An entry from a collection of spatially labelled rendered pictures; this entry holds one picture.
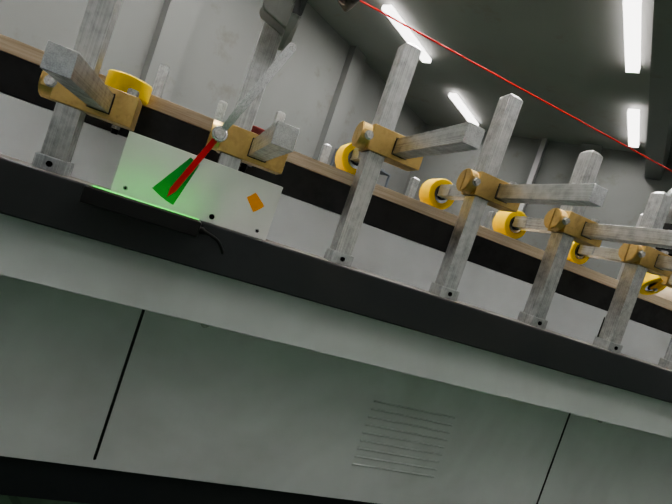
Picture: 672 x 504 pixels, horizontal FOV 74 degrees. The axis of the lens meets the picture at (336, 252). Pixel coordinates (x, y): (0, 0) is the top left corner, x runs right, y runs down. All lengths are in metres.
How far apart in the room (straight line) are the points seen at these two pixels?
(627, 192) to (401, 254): 7.23
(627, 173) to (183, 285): 7.86
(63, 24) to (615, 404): 4.59
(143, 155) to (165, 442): 0.66
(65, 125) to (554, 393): 1.16
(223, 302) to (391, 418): 0.62
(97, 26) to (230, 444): 0.89
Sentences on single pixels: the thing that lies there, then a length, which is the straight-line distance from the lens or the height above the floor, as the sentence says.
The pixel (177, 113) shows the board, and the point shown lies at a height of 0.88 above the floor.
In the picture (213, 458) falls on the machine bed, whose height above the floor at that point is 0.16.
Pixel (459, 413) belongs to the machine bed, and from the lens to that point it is 1.38.
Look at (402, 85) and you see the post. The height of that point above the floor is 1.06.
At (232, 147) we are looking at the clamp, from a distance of 0.80.
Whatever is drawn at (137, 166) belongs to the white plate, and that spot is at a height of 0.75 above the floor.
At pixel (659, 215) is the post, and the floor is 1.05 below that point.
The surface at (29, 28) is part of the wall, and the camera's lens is 4.70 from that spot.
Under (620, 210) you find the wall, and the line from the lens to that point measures 8.18.
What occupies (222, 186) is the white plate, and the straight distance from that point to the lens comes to 0.80.
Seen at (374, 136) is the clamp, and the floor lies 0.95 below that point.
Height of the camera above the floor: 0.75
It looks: 2 degrees down
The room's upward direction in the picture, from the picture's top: 19 degrees clockwise
